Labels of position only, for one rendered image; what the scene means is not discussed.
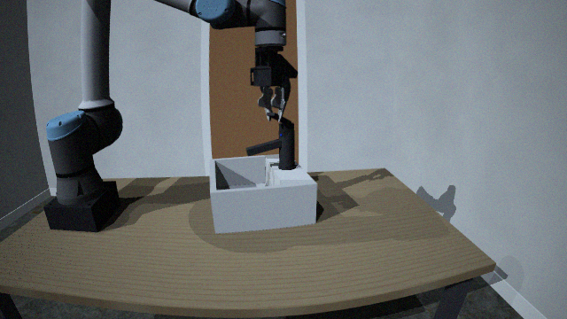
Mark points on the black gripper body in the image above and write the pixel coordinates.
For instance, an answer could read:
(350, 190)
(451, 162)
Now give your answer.
(268, 77)

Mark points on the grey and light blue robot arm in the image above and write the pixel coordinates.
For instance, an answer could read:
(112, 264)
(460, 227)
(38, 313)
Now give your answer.
(73, 137)

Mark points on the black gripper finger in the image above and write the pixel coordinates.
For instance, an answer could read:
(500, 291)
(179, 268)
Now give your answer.
(281, 97)
(265, 100)

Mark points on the black mixer tap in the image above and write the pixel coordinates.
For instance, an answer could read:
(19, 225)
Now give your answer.
(285, 143)

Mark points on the white sink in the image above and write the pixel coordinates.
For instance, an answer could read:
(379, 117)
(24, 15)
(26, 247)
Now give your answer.
(268, 198)

